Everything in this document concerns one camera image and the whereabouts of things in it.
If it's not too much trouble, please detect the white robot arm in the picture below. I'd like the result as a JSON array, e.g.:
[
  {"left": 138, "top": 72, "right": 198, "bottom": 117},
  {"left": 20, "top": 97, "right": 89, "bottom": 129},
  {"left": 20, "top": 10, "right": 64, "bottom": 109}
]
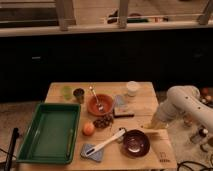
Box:
[{"left": 149, "top": 86, "right": 213, "bottom": 133}]

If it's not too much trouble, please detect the white paper cup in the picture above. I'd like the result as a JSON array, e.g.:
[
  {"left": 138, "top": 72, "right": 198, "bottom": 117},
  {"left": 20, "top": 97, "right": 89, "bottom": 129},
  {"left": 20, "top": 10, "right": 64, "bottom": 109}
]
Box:
[{"left": 126, "top": 81, "right": 140, "bottom": 97}]

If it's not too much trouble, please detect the metal cup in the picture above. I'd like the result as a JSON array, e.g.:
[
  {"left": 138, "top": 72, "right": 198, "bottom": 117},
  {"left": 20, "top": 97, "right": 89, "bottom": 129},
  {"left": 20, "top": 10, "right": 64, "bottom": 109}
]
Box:
[{"left": 73, "top": 88, "right": 85, "bottom": 104}]

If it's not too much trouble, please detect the dark brown bowl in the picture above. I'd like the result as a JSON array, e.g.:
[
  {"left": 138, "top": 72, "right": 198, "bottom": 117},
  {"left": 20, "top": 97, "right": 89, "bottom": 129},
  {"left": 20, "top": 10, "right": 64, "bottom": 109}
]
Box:
[{"left": 121, "top": 129, "right": 150, "bottom": 158}]

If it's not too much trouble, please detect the clear plastic bag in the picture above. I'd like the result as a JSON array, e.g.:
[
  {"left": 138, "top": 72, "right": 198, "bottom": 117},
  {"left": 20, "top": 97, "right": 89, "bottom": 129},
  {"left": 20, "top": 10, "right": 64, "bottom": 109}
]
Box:
[{"left": 114, "top": 95, "right": 129, "bottom": 111}]

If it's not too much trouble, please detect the orange clay bowl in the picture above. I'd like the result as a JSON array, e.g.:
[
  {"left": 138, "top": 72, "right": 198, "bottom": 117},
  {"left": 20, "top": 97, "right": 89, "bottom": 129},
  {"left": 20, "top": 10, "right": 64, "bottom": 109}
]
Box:
[{"left": 87, "top": 94, "right": 114, "bottom": 116}]

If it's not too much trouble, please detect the metal spoon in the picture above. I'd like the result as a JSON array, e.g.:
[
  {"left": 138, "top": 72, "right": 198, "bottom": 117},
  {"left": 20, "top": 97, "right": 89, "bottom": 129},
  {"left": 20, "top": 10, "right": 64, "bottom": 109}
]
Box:
[{"left": 89, "top": 86, "right": 104, "bottom": 112}]

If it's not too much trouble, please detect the blue grey cloth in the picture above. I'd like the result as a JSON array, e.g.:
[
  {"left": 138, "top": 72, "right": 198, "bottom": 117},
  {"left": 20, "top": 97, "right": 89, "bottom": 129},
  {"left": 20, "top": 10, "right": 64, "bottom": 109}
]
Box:
[{"left": 80, "top": 143, "right": 104, "bottom": 162}]

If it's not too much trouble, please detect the orange fruit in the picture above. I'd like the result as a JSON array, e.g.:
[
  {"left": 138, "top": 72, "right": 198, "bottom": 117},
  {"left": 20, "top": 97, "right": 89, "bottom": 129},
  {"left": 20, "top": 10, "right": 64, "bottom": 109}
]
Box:
[{"left": 82, "top": 122, "right": 95, "bottom": 136}]

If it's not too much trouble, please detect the white spatula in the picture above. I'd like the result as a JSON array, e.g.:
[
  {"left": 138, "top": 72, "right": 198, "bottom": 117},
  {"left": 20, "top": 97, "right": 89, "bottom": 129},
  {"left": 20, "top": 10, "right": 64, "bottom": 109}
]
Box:
[{"left": 85, "top": 129, "right": 126, "bottom": 157}]

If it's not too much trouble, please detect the green plastic tray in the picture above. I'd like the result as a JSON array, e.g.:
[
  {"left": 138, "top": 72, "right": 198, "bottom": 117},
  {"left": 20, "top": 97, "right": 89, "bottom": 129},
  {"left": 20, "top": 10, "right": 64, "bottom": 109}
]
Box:
[{"left": 17, "top": 103, "right": 81, "bottom": 165}]

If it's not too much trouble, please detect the black stand pole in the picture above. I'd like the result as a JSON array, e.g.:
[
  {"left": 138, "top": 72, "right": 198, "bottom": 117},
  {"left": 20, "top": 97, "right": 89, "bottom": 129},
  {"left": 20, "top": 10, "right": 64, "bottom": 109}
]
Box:
[{"left": 4, "top": 128, "right": 19, "bottom": 171}]

